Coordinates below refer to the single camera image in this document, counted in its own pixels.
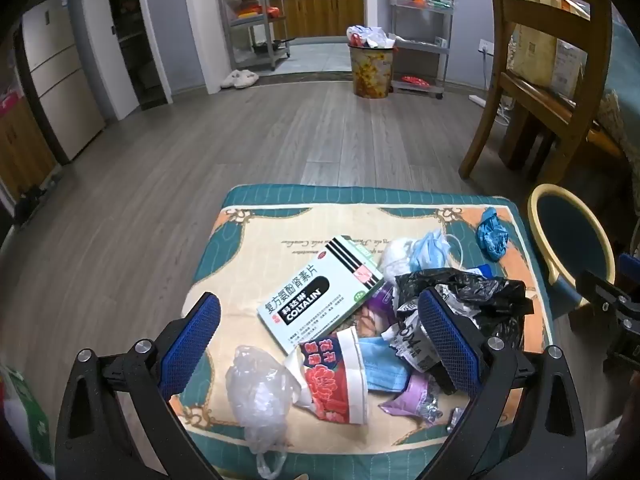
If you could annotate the red flower printed paper cup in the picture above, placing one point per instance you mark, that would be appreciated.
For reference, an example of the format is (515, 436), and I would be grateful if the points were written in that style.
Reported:
(325, 385)

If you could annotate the white plastic bag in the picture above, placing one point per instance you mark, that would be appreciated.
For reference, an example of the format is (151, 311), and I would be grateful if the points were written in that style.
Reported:
(372, 36)

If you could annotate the white and green medicine box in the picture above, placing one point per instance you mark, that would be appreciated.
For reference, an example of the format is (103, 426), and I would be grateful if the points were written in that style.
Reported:
(300, 305)

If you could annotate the purple foil wrapper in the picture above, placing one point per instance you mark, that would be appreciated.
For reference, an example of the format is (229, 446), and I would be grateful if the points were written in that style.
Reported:
(415, 395)

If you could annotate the silver foil blister pack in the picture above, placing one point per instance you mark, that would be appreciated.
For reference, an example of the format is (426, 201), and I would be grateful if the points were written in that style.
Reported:
(456, 420)

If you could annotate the floral waste bin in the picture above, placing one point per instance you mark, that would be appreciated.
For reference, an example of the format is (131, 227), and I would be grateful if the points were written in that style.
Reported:
(371, 72)

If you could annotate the red snack packet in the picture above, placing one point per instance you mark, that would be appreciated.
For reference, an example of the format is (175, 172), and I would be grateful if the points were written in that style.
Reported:
(415, 80)

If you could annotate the black plastic bag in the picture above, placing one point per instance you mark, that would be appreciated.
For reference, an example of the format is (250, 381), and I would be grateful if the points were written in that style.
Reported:
(480, 290)

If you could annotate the blue face mask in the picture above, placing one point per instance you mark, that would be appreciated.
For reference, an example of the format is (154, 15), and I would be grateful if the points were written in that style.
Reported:
(430, 252)
(385, 365)

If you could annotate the wooden chair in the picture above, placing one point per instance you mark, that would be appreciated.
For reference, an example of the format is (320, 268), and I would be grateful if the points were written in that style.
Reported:
(535, 95)

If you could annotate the blue bin with yellow rim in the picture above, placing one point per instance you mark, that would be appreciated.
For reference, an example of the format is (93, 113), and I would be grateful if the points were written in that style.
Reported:
(570, 230)

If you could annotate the wooden side cabinet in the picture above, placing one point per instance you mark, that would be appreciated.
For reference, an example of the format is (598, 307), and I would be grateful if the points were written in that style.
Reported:
(22, 150)

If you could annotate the teal and cream printed mat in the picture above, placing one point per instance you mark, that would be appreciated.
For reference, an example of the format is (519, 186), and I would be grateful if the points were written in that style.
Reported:
(260, 240)

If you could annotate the purple spray bottle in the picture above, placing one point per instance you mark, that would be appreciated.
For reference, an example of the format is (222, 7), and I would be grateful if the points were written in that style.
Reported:
(380, 302)

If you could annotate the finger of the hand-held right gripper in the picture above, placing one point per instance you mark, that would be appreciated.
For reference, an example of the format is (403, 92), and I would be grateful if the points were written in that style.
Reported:
(607, 295)
(631, 266)

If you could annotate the table with teal cloth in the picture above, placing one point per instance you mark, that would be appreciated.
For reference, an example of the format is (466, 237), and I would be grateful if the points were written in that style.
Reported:
(625, 60)

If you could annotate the white wall socket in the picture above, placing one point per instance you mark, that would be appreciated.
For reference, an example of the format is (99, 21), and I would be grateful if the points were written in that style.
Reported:
(485, 46)

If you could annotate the wooden kitchen cabinet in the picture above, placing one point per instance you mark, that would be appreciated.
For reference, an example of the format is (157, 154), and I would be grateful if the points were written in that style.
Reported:
(325, 12)

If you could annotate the grey wheeled shelf rack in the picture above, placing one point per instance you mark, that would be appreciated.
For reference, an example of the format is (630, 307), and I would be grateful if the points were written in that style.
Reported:
(442, 20)

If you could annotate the metal kitchen shelf rack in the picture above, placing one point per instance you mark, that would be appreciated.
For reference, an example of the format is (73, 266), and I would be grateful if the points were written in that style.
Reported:
(272, 20)

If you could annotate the white slipper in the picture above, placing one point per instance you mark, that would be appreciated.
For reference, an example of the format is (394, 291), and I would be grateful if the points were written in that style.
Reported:
(230, 80)
(247, 79)

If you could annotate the white package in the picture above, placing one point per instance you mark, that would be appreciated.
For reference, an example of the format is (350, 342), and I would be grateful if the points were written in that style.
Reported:
(570, 67)

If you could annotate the white crumpled tissue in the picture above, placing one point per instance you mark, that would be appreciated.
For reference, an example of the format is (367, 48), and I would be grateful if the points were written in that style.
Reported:
(397, 252)

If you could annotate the brown paper bag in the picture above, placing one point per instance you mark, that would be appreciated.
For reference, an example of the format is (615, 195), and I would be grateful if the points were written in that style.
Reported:
(532, 50)

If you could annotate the clear crumpled plastic bag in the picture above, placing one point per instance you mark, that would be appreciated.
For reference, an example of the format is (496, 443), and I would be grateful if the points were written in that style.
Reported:
(255, 395)

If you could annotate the white refrigerator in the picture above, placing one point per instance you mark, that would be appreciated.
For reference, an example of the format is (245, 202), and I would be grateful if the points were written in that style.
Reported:
(60, 80)

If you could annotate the blue crumpled glove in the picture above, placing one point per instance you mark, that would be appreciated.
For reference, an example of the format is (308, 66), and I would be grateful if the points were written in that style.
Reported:
(492, 235)

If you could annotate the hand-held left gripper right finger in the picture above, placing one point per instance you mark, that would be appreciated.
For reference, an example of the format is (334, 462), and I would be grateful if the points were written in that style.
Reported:
(445, 340)

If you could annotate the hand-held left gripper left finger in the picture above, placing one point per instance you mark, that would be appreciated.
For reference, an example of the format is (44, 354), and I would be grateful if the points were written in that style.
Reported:
(192, 345)

